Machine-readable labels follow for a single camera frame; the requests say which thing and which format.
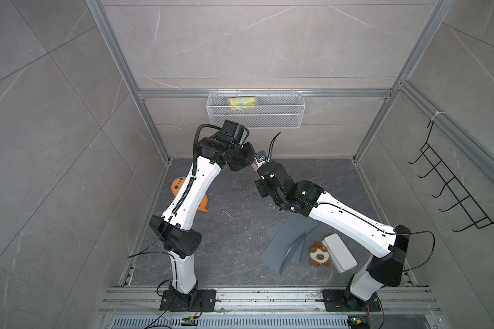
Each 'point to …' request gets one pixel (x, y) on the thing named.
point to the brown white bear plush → (319, 254)
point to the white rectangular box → (341, 257)
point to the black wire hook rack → (479, 217)
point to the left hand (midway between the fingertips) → (258, 155)
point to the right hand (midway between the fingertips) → (266, 173)
